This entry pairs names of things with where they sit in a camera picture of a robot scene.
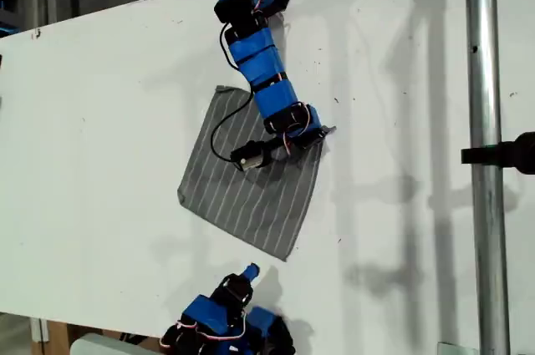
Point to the black camera box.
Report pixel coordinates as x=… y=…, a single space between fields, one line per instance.
x=248 y=158

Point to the steel post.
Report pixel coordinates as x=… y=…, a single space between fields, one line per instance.
x=487 y=79

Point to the black clamp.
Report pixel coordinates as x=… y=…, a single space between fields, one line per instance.
x=501 y=154

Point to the black camera stalk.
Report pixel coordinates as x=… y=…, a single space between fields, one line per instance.
x=276 y=147

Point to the grey striped towel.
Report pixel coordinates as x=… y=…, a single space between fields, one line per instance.
x=234 y=200

